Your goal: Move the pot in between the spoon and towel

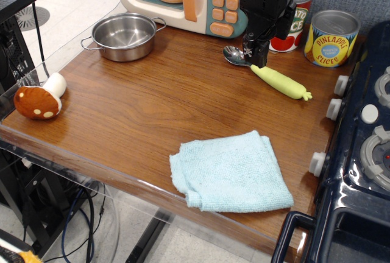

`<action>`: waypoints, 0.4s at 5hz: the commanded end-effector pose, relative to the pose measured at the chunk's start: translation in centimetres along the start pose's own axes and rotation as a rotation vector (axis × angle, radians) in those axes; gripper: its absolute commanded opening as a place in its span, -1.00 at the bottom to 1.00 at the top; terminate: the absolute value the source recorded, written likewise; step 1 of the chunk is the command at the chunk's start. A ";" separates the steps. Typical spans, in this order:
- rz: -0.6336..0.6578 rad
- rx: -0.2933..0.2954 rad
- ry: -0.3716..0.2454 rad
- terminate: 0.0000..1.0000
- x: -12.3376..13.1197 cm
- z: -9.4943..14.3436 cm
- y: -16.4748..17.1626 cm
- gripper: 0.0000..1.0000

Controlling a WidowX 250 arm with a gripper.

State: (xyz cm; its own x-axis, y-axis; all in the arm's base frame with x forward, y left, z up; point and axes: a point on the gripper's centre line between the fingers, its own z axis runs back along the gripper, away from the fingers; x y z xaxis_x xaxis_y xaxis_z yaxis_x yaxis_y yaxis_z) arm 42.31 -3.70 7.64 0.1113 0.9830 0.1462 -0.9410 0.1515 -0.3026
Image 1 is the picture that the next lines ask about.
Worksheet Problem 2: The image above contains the spoon with green handle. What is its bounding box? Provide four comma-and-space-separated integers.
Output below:
223, 46, 313, 101

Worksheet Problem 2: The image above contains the clear acrylic table guard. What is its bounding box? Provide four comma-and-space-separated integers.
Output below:
1, 2, 126, 123

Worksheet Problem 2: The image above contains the brown plush mushroom toy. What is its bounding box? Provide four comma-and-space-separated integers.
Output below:
13, 72, 67, 120

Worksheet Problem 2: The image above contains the stainless steel pan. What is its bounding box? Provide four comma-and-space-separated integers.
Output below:
80, 12, 167, 62

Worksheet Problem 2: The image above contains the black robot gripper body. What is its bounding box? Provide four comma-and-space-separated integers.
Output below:
240, 0, 296, 40

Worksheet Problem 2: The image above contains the tomato sauce can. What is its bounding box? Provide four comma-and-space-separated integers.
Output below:
269, 0, 312, 52

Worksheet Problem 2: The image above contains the pineapple slices can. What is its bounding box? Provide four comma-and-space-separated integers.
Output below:
304, 10, 361, 68

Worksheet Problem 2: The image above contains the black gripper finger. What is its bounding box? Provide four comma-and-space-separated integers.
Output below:
252, 40, 269, 68
243, 33, 255, 63

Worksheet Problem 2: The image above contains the blue cable under table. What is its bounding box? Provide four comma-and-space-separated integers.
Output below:
60, 186, 95, 263

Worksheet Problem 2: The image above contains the light blue folded cloth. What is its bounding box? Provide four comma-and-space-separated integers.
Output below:
169, 130, 294, 213

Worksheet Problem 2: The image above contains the dark blue toy stove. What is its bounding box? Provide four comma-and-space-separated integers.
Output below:
272, 21, 389, 262

